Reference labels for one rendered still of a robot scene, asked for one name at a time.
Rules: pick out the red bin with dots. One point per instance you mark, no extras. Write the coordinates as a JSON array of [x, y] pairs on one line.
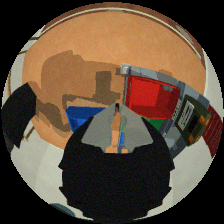
[[150, 100]]

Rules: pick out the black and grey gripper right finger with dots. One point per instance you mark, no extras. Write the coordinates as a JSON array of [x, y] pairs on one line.
[[138, 132]]

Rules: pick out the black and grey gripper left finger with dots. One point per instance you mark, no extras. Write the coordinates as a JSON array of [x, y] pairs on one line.
[[96, 131]]

